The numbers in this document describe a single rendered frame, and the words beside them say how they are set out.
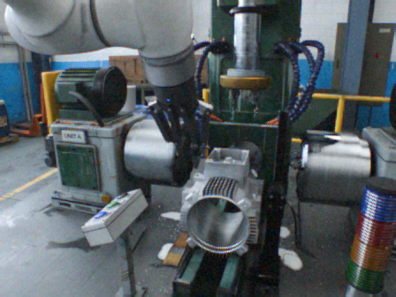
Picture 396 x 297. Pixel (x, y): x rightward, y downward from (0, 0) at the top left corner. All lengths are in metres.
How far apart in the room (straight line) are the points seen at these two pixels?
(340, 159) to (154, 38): 0.70
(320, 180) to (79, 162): 0.84
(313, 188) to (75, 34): 0.78
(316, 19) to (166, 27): 5.77
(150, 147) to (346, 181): 0.64
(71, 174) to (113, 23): 0.86
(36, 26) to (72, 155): 0.78
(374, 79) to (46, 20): 6.11
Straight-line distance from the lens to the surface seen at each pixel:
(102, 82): 1.13
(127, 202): 0.72
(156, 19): 0.43
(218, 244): 0.79
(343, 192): 0.99
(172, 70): 0.47
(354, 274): 0.59
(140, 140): 1.06
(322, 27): 6.16
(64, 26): 0.46
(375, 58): 6.31
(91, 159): 1.14
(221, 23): 1.26
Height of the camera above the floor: 1.40
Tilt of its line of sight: 17 degrees down
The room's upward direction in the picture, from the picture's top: straight up
